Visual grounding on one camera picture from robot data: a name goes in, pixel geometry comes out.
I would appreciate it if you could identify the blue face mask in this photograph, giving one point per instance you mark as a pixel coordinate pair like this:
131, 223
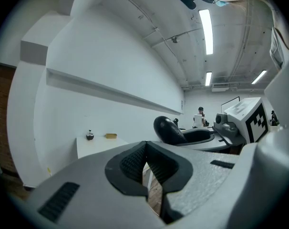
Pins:
222, 3

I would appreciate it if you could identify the ceiling junction box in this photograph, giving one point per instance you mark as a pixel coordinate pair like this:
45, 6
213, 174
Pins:
175, 39

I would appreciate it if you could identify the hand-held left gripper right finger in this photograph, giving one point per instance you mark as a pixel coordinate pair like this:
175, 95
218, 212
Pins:
201, 182

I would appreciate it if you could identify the dark grey plate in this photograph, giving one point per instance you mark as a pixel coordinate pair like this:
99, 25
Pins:
198, 135

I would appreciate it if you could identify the person's grey shirt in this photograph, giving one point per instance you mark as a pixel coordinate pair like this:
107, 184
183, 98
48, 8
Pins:
278, 44

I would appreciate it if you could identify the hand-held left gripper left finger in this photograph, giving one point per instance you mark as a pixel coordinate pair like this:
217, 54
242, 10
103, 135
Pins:
87, 190

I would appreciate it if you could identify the white side table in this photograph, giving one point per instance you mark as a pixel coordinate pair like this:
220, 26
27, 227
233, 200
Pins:
99, 145

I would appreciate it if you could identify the white air conditioner unit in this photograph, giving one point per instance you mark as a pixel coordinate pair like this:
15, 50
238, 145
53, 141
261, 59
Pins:
220, 88

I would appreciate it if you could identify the yellow rectangular tray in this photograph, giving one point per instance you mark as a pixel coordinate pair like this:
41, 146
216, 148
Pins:
111, 135

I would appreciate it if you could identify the black framed whiteboard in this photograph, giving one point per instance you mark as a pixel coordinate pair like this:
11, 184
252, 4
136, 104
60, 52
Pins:
230, 104

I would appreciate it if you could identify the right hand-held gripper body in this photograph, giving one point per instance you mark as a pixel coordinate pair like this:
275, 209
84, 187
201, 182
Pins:
240, 120

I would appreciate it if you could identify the long ceiling light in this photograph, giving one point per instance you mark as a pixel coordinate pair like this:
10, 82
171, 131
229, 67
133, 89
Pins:
259, 76
208, 78
206, 31

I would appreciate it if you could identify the dark purple eggplant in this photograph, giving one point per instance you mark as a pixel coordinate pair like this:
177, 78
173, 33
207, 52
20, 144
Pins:
167, 130

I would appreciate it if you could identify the white wall ledge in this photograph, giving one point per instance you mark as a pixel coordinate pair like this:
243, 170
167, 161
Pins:
111, 90

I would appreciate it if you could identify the brown coconut shell ornament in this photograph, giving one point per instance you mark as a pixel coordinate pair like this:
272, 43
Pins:
89, 135

